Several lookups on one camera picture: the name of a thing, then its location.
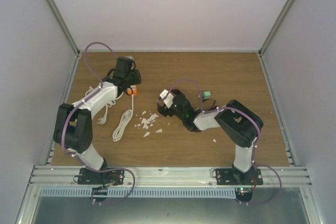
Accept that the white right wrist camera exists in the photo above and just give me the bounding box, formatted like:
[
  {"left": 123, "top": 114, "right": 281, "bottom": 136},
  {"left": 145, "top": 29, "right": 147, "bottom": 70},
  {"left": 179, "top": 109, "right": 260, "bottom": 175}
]
[{"left": 159, "top": 89, "right": 174, "bottom": 109}]

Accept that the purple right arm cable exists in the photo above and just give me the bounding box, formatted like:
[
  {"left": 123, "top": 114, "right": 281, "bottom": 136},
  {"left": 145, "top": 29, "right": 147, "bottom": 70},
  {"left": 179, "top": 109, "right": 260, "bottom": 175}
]
[{"left": 169, "top": 78, "right": 283, "bottom": 206}]

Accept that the slotted cable duct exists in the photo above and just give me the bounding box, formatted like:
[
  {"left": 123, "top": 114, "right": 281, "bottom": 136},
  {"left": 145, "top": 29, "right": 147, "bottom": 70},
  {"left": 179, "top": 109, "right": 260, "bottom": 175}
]
[{"left": 40, "top": 187, "right": 236, "bottom": 199}]

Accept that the white debris pile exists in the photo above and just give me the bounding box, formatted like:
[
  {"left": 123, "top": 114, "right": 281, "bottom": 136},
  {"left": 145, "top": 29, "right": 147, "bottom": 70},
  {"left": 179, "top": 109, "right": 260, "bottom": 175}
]
[{"left": 134, "top": 111, "right": 163, "bottom": 138}]

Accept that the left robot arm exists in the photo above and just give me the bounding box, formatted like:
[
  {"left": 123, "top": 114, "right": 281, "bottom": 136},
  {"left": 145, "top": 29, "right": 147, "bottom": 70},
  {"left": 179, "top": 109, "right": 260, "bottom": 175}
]
[{"left": 53, "top": 57, "right": 141, "bottom": 184}]

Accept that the black thin wire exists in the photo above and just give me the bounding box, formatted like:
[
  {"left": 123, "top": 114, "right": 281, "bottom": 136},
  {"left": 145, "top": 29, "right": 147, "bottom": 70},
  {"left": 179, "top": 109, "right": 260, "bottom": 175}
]
[{"left": 201, "top": 98, "right": 218, "bottom": 111}]

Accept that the white bundled orange-strip cable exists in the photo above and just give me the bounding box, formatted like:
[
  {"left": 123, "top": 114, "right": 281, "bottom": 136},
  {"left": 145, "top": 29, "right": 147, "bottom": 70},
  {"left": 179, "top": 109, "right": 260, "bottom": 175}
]
[{"left": 112, "top": 94, "right": 136, "bottom": 142}]

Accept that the white coiled teal-strip cable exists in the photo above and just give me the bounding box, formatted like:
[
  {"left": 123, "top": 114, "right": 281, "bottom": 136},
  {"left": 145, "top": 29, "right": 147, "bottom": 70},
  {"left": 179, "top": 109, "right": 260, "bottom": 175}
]
[{"left": 85, "top": 86, "right": 124, "bottom": 126}]

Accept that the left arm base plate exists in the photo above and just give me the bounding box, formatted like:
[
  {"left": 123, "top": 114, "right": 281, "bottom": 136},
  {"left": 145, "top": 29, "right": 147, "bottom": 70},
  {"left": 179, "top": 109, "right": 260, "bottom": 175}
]
[{"left": 73, "top": 168, "right": 124, "bottom": 186}]

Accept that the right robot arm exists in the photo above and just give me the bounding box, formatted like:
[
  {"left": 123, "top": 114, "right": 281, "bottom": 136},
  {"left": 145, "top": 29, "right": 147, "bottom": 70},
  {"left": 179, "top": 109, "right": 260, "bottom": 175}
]
[{"left": 157, "top": 89, "right": 264, "bottom": 185}]

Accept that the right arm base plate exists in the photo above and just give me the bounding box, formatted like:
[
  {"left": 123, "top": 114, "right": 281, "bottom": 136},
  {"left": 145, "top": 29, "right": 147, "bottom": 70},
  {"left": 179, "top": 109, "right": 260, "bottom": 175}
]
[{"left": 212, "top": 167, "right": 263, "bottom": 186}]

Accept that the orange power strip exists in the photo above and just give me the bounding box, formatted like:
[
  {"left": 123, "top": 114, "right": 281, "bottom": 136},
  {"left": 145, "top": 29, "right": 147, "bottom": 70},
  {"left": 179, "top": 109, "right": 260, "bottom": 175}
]
[{"left": 125, "top": 85, "right": 138, "bottom": 96}]

